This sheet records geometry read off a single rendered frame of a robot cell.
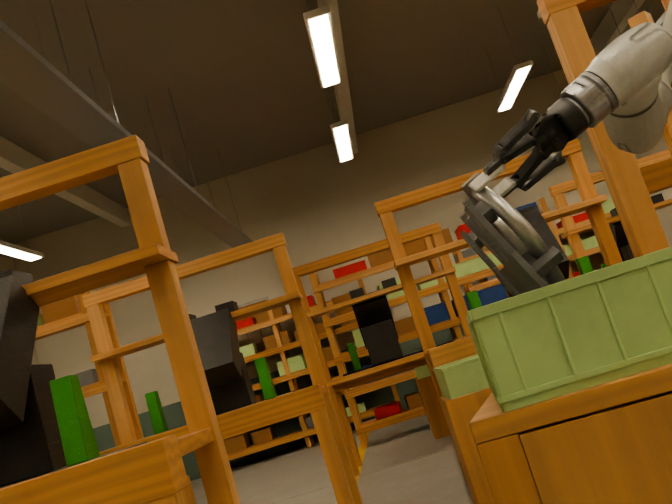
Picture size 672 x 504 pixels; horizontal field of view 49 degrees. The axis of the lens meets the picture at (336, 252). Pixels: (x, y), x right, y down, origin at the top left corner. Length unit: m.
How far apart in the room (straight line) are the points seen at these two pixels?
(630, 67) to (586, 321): 0.47
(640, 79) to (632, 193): 1.14
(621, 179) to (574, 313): 1.36
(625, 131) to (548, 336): 0.50
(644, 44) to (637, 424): 0.66
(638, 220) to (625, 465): 1.41
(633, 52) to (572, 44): 1.23
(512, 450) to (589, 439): 0.12
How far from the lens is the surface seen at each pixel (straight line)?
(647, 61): 1.45
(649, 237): 2.55
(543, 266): 1.33
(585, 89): 1.42
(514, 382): 1.23
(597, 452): 1.24
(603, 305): 1.24
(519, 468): 1.25
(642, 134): 1.57
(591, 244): 11.92
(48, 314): 6.63
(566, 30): 2.68
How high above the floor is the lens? 0.93
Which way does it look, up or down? 9 degrees up
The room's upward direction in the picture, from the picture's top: 17 degrees counter-clockwise
